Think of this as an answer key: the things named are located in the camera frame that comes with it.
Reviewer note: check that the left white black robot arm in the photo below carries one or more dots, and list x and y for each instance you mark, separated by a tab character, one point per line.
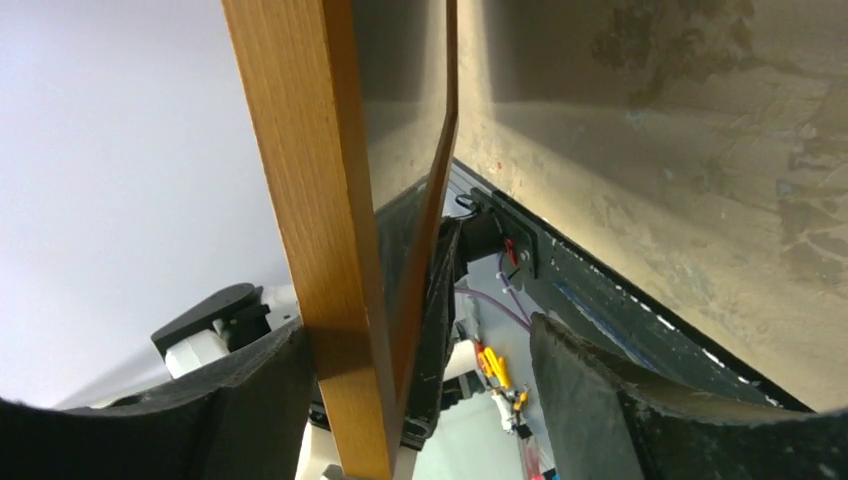
241	314

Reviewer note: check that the wooden picture frame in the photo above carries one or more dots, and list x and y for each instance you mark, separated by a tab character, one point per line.
360	274

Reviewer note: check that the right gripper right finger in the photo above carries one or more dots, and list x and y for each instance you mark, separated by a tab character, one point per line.
609	418

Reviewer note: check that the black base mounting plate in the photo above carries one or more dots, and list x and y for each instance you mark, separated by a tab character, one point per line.
544	268

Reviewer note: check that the clear glass pane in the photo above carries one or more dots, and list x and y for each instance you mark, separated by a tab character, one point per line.
401	49

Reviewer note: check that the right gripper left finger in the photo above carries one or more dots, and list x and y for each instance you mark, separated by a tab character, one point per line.
240	417

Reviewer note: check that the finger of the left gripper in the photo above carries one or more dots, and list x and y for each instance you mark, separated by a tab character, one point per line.
435	345

